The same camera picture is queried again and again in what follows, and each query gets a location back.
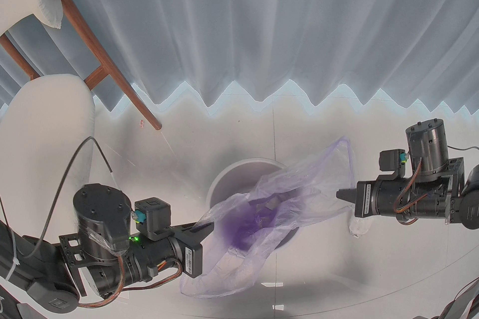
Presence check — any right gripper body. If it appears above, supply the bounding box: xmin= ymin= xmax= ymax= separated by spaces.
xmin=355 ymin=179 xmax=412 ymax=218

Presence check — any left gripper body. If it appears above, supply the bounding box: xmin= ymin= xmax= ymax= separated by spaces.
xmin=121 ymin=233 xmax=204 ymax=286

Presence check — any purple plastic bag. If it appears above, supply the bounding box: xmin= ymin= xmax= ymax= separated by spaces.
xmin=180 ymin=136 xmax=365 ymax=299

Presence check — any white trash bin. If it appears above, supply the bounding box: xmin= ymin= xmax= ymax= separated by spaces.
xmin=207 ymin=158 xmax=302 ymax=252

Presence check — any crumpled white paper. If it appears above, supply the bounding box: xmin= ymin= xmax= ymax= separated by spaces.
xmin=347 ymin=215 xmax=372 ymax=238

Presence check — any white cushioned wooden chair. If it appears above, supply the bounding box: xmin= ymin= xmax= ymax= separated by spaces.
xmin=0 ymin=0 xmax=163 ymax=236

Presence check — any pale blue curtain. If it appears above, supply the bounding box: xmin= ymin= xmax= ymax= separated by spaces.
xmin=0 ymin=0 xmax=479 ymax=116

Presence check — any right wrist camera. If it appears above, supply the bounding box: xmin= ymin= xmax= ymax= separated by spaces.
xmin=379 ymin=149 xmax=408 ymax=181

